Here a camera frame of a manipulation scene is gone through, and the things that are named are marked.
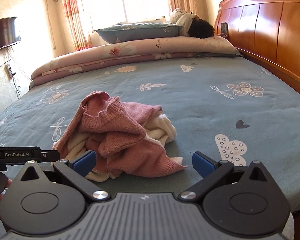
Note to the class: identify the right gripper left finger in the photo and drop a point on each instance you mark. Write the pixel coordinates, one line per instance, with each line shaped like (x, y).
(73, 173)

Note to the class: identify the red striped curtain left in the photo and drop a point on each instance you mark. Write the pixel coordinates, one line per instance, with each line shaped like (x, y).
(77, 24)

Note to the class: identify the person lying on bed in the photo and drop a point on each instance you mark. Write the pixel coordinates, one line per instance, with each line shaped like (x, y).
(190, 24)

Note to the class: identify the pink floral folded quilt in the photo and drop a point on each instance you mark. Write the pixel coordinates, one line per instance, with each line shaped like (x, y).
(130, 52)

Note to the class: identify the blue pillow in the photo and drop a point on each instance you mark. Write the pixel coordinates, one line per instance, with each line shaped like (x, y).
(138, 31)

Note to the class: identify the blue floral bed sheet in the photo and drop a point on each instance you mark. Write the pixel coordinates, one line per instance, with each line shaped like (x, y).
(226, 108)

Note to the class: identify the wall mounted black television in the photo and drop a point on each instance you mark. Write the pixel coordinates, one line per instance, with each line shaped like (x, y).
(9, 32)

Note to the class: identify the white power strip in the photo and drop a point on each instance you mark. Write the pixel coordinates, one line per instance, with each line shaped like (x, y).
(10, 71)

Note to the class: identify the orange wooden headboard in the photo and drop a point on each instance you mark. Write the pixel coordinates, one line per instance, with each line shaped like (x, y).
(266, 32)

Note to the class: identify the pink and white knit sweater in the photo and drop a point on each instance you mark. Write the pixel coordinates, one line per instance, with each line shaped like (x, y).
(127, 137)

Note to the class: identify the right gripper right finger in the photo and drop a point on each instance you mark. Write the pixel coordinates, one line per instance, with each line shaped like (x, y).
(214, 174)

